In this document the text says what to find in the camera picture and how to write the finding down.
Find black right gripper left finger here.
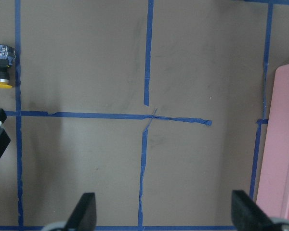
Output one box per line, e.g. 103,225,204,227
62,192,96,231

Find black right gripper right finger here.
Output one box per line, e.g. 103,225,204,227
231,190,289,231

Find yellow push button switch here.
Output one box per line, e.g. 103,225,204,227
0,44,16,89

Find pink plastic bin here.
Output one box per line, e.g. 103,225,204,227
256,64,289,218

